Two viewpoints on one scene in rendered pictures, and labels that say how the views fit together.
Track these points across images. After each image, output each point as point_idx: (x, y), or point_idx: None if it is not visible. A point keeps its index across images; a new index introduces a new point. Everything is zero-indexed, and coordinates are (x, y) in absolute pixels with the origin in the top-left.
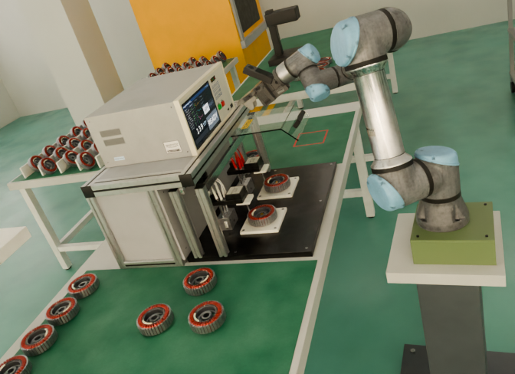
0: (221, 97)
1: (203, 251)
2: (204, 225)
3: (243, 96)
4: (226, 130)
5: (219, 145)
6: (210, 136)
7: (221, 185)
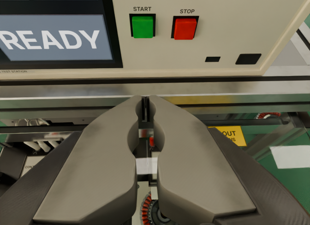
0: (193, 1)
1: (8, 145)
2: (75, 123)
3: (154, 115)
4: (87, 102)
5: (14, 111)
6: (9, 73)
7: (38, 141)
